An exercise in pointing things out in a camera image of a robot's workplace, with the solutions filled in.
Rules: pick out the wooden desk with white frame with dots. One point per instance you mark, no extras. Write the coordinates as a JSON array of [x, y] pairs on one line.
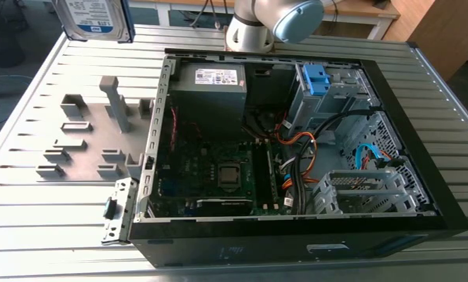
[[360, 10]]

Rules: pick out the silver hinged slot bracket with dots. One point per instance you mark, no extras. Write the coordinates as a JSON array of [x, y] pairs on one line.
[[129, 205]]

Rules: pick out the perforated metal disk bay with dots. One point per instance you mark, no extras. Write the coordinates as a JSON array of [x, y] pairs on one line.
[[368, 192]]

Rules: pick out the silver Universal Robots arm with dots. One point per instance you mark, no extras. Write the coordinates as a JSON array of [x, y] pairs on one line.
[[249, 35]]

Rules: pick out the hard disk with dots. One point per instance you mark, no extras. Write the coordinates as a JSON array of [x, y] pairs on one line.
[[89, 17]]

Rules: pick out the black open PC case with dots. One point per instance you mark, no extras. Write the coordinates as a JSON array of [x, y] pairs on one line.
[[257, 243]]

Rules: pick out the grey parts rack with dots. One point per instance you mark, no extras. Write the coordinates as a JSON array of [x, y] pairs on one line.
[[89, 164]]

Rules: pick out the black office chair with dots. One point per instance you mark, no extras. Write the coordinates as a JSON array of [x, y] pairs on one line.
[[6, 53]]

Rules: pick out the blue black bracket latch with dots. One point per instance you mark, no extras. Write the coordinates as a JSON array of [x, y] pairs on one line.
[[110, 208]]

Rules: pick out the wooden cabinet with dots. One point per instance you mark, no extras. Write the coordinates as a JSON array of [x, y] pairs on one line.
[[446, 29]]

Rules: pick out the black RAM stick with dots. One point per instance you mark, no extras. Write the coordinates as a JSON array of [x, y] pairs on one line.
[[272, 176]]

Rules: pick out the black graphics card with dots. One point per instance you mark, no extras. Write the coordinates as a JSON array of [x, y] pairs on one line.
[[227, 207]]

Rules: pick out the tall metal drive cage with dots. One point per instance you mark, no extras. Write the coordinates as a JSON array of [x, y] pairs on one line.
[[328, 102]]

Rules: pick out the grey power supply unit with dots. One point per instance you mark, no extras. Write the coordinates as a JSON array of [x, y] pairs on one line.
[[210, 111]]

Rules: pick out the silver CPU in socket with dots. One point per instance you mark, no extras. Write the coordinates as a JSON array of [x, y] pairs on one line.
[[229, 175]]

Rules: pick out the green motherboard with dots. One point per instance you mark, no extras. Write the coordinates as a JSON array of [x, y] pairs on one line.
[[186, 176]]

